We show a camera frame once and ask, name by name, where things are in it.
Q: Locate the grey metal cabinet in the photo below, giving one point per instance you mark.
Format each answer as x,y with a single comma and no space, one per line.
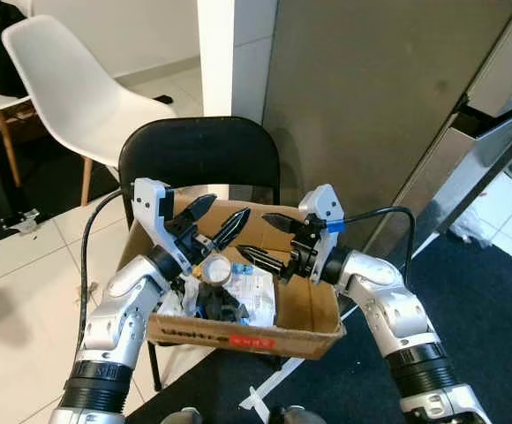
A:
371,88

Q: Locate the white printed plastic wrapper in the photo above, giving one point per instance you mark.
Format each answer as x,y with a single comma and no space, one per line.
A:
258,296

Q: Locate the brown cardboard box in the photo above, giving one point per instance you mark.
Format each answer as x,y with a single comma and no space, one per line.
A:
313,305

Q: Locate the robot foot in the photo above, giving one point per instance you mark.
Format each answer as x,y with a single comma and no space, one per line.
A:
182,417
297,416

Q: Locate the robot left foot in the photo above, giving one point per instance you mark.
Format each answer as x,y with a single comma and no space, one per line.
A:
182,417

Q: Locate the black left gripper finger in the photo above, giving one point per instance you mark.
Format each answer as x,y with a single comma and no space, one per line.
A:
229,230
199,210

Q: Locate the dark blue carpet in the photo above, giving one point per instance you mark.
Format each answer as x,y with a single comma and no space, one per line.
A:
468,353

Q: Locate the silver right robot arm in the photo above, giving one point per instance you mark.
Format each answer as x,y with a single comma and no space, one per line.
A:
388,305

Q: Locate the crumpled clear plastic wrapper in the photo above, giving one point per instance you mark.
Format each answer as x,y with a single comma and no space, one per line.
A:
175,300

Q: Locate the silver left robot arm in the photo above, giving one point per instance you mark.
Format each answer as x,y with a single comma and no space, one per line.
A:
119,309

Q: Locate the white paper cup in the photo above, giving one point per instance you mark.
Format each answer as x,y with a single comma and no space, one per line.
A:
218,268

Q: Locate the black folding chair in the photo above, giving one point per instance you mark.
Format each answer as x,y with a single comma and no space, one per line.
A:
203,150

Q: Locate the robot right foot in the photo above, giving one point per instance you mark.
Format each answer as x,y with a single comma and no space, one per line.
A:
297,416

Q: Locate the black crumpled trash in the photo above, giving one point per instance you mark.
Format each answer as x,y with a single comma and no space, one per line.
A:
216,302

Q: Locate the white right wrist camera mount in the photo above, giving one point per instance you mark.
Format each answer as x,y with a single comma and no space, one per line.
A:
325,203

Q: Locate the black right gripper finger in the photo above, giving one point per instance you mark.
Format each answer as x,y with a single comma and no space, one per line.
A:
285,223
265,261

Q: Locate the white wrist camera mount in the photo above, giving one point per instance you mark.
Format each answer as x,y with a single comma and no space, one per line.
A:
150,205
325,203

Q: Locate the clear plastic bag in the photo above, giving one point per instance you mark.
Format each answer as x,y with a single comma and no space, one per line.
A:
477,228

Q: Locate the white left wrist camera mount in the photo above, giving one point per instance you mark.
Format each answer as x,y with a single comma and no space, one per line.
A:
150,205

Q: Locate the white shell chair wooden legs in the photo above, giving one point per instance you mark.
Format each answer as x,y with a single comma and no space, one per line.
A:
71,79

